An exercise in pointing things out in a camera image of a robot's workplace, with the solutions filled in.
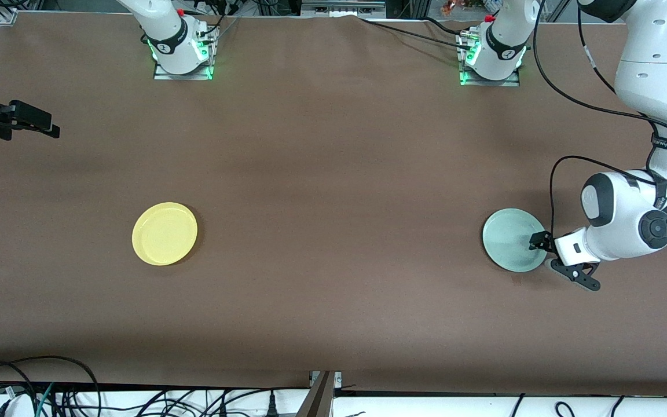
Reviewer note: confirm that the yellow round plate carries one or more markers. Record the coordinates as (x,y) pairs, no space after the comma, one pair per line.
(164,234)

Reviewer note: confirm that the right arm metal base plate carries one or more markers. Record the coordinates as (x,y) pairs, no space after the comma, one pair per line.
(162,76)

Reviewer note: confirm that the aluminium profile rail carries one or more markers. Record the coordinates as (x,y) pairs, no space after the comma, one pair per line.
(8,13)

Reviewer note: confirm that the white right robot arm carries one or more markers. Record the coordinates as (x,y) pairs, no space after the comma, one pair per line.
(165,35)

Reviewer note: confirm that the brown table cover mat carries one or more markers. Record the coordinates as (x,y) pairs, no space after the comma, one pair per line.
(333,145)

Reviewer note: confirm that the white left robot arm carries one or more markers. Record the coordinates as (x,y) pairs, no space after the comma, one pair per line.
(652,87)

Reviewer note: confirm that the grey metal bracket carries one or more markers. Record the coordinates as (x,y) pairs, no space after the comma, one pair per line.
(342,7)

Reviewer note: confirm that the light green round plate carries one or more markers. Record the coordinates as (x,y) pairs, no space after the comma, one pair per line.
(507,240)

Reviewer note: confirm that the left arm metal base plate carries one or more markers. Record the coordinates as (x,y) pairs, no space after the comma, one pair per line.
(510,83)

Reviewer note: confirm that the aluminium frame strut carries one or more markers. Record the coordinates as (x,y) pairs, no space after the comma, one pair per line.
(319,397)

